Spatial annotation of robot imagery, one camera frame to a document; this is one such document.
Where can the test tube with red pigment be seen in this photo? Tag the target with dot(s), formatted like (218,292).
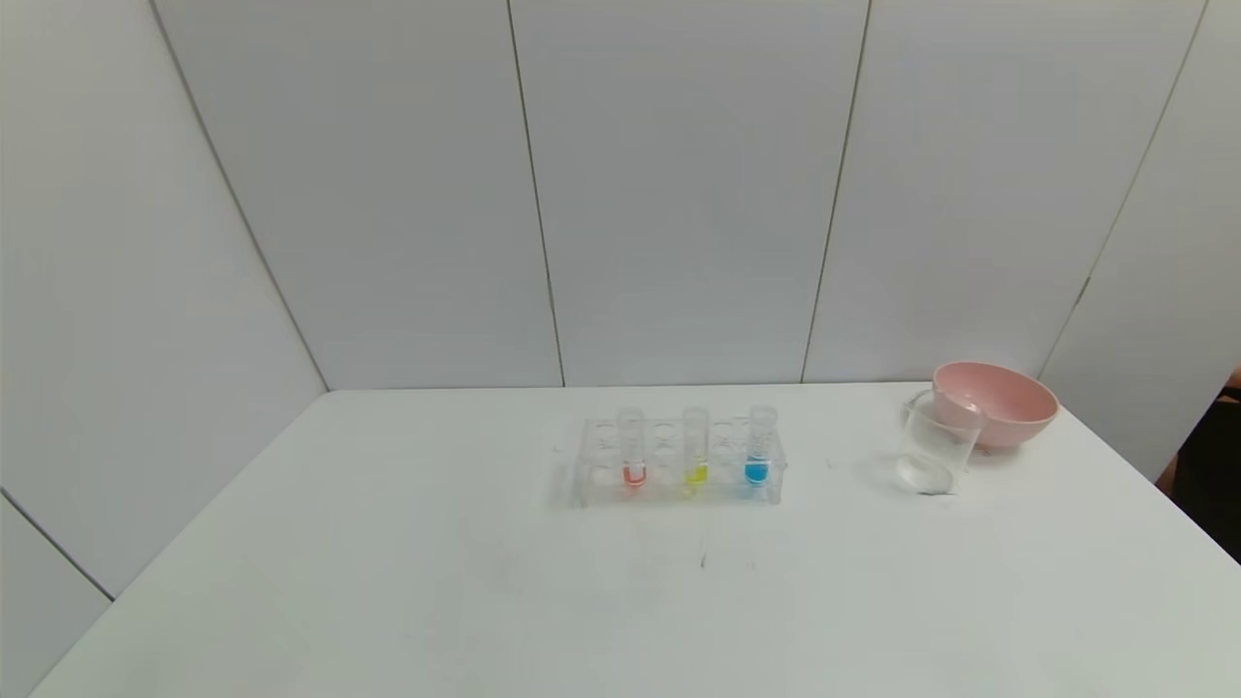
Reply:
(632,473)

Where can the test tube with yellow pigment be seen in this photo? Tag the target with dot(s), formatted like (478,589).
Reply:
(696,473)

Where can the clear acrylic test tube rack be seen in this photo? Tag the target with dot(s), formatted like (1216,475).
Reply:
(669,485)

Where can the test tube with blue pigment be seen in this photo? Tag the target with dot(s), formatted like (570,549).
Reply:
(757,471)

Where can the clear glass beaker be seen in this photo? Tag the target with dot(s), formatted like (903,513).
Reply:
(931,465)

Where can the pink plastic bowl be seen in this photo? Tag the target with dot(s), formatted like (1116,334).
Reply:
(1008,407)

